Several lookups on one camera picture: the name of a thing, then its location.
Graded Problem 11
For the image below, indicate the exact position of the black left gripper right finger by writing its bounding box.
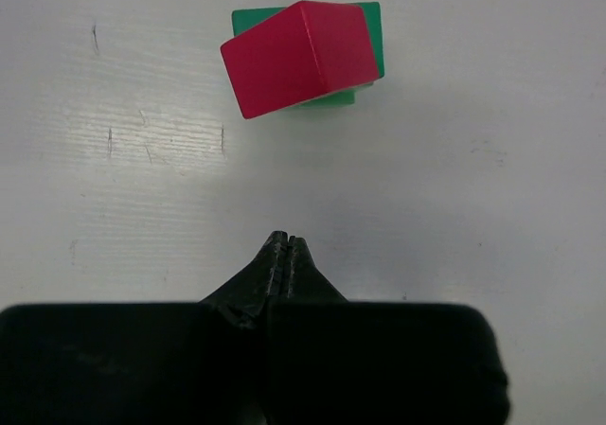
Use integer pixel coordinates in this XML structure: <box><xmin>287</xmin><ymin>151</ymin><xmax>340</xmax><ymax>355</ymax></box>
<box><xmin>264</xmin><ymin>238</ymin><xmax>509</xmax><ymax>424</ymax></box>

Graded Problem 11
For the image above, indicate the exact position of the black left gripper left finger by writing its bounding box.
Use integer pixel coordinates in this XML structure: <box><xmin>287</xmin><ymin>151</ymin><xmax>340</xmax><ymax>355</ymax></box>
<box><xmin>1</xmin><ymin>231</ymin><xmax>289</xmax><ymax>424</ymax></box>

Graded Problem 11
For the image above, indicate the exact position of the red triangular wooden block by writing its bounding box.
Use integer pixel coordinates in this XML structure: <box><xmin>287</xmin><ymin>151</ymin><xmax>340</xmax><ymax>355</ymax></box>
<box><xmin>220</xmin><ymin>0</ymin><xmax>383</xmax><ymax>120</ymax></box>

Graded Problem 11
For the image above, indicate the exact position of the green rectangular wooden block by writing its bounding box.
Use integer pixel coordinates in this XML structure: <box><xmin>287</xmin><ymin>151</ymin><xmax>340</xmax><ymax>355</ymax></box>
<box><xmin>230</xmin><ymin>1</ymin><xmax>385</xmax><ymax>113</ymax></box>

